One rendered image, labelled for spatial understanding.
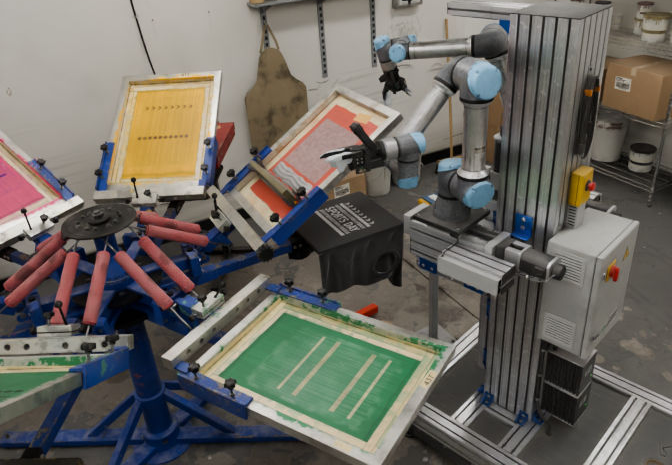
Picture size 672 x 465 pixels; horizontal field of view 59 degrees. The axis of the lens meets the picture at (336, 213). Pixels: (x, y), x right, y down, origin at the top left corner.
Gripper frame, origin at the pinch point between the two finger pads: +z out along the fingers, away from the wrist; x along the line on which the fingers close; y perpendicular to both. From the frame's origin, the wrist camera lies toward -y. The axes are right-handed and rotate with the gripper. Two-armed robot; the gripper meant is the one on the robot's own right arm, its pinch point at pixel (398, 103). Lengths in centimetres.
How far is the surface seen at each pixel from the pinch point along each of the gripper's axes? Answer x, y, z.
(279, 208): -79, 11, 9
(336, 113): -27.1, -13.9, -5.1
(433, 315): -25, 14, 127
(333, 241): -63, 17, 37
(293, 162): -59, -9, 3
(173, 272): -133, 26, -1
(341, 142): -38.1, 8.0, -2.2
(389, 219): -31, 15, 47
